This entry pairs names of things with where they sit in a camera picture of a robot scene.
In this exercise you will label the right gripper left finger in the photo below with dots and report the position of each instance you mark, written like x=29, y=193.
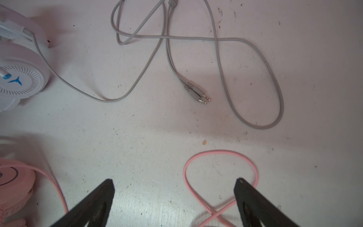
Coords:
x=93, y=210

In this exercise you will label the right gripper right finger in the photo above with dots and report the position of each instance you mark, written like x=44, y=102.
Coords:
x=255, y=210

